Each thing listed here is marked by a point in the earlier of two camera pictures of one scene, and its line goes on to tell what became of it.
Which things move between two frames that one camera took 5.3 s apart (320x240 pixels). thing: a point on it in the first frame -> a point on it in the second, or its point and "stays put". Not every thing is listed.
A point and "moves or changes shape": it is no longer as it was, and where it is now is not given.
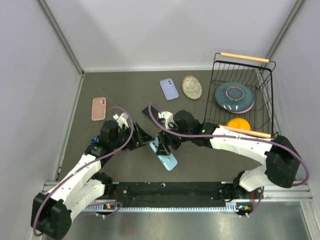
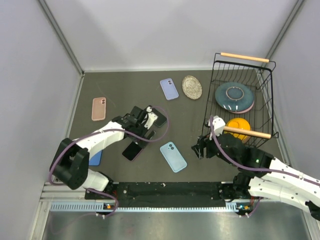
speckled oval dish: x=192 y=87 stays put
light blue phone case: x=169 y=161 moves or changes shape
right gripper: x=162 y=138 -> x=204 y=141
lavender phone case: x=169 y=89 stays put
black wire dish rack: x=240 y=96 stays put
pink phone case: x=98 y=108 stays put
